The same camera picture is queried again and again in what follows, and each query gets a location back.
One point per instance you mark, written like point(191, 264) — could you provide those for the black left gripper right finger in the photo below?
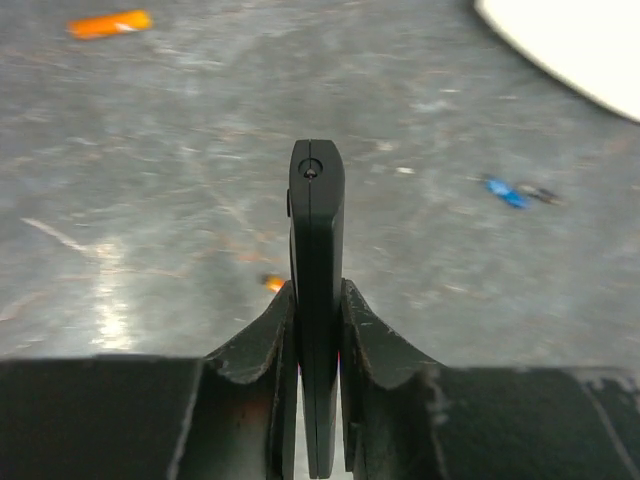
point(406, 416)

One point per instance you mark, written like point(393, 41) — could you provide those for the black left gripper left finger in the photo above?
point(227, 415)

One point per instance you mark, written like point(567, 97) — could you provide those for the black remote control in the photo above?
point(316, 196)

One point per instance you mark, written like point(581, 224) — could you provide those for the orange red battery upper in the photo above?
point(274, 283)

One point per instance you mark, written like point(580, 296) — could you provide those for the blue battery far right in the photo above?
point(506, 193)

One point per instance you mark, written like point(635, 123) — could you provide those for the orange battery near shelf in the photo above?
point(109, 25)

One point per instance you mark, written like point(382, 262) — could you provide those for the white square plate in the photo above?
point(590, 46)

